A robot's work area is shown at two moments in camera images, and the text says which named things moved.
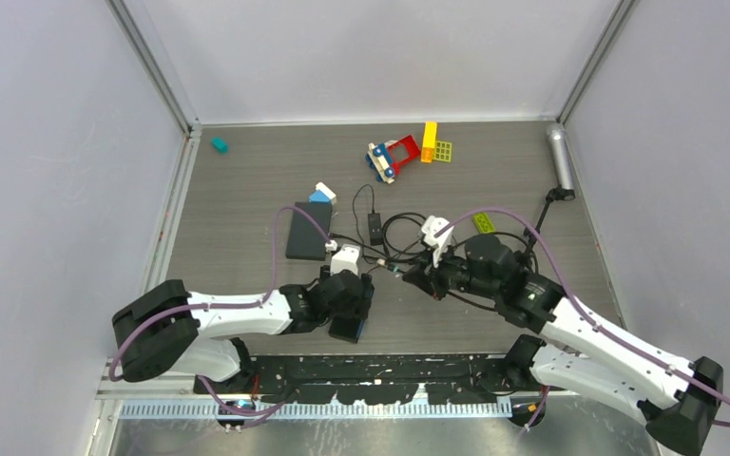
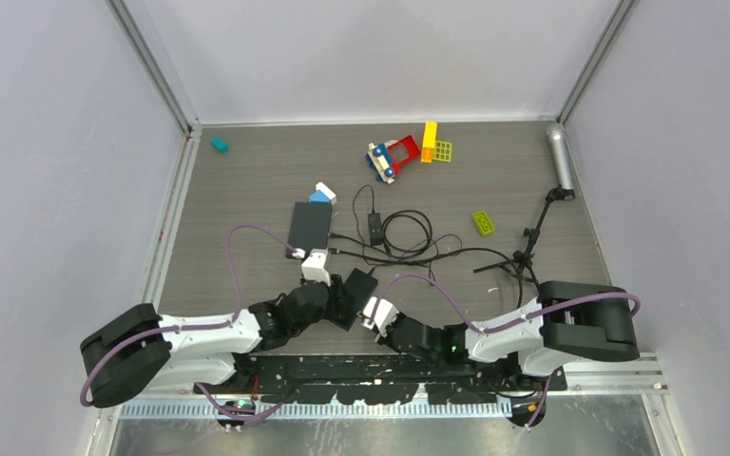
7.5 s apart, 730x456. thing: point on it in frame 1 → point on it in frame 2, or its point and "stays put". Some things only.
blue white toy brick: (322, 195) stays put
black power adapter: (375, 228) stays put
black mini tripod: (558, 192) stays put
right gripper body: (452, 274) → (389, 338)
